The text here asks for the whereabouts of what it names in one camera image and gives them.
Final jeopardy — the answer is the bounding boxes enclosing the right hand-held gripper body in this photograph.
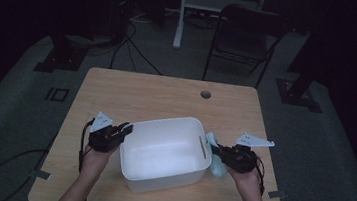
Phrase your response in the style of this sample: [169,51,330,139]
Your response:
[217,129,276,178]

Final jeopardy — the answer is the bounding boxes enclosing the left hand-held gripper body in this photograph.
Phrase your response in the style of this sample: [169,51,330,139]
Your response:
[86,109,130,156]

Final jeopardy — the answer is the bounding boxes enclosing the light blue cloth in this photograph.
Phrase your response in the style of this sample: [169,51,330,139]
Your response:
[201,131,232,180]

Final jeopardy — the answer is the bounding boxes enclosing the white plastic basket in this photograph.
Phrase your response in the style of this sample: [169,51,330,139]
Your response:
[114,109,217,201]

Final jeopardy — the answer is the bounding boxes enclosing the person's left hand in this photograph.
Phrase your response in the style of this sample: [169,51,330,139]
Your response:
[79,143,119,179]

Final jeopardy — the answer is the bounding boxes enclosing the person's right hand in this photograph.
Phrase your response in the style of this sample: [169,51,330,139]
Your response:
[224,165,267,200]

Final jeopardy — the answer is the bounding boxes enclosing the black stand base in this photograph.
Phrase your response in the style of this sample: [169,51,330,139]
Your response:
[33,29,91,78]
[272,67,327,114]

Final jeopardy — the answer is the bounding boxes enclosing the black folding chair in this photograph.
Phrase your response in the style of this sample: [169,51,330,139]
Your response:
[200,1,293,92]

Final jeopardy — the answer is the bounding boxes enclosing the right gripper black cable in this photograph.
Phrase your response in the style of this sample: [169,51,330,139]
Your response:
[251,156,269,196]

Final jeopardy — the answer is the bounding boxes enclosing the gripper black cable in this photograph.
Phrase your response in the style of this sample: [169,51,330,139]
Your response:
[251,156,269,196]
[0,110,96,201]

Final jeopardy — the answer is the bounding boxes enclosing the black floor cables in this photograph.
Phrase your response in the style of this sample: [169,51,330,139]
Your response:
[108,19,168,77]

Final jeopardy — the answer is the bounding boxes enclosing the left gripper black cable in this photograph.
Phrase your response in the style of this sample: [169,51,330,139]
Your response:
[0,110,96,201]

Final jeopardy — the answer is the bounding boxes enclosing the white metal desk frame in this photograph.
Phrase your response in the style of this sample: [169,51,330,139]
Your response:
[171,0,268,59]

